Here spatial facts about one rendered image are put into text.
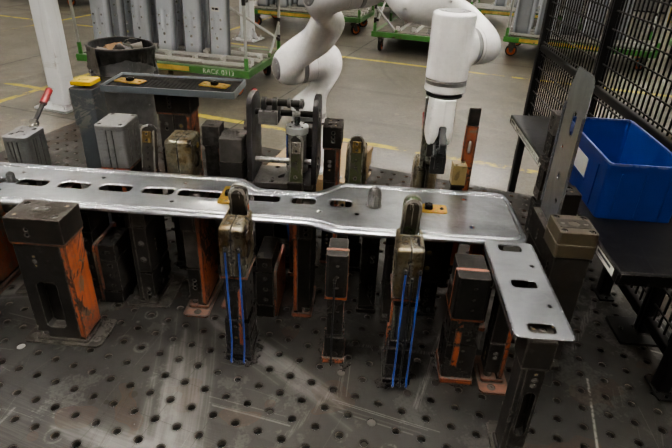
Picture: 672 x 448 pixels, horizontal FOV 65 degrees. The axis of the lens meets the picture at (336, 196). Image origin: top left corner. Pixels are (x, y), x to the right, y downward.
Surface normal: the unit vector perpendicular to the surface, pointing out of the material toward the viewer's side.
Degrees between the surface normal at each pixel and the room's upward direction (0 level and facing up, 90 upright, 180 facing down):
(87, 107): 90
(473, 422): 0
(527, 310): 0
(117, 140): 90
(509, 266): 0
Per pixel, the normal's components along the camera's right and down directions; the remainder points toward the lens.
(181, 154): -0.07, 0.46
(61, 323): 0.04, -0.88
